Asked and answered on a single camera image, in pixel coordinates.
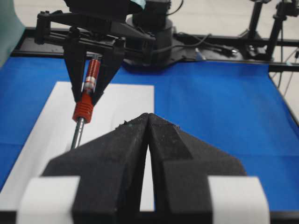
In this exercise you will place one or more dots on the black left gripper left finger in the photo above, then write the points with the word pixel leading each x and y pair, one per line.
pixel 111 170

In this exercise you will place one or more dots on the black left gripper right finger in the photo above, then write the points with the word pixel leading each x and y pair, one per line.
pixel 181 164

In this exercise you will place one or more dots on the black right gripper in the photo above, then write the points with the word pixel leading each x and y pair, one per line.
pixel 97 26

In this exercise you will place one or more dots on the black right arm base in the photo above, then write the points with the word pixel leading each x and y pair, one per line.
pixel 167 50

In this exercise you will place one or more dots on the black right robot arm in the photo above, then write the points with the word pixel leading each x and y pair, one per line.
pixel 154 16

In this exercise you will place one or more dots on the large white base board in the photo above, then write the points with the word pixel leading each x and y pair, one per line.
pixel 53 131

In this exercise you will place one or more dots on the blue table mat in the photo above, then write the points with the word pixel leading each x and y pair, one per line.
pixel 232 106

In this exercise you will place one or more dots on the black camera stand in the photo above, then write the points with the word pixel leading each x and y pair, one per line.
pixel 260 41

